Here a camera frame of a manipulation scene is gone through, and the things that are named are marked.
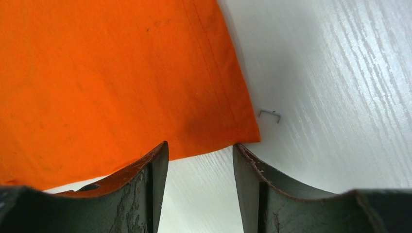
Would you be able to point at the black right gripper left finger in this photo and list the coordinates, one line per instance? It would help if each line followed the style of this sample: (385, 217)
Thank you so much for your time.
(127, 201)

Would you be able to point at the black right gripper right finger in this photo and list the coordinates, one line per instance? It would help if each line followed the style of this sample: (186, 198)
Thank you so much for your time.
(273, 202)

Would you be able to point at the orange t shirt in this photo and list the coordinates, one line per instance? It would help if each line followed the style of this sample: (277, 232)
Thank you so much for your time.
(89, 86)

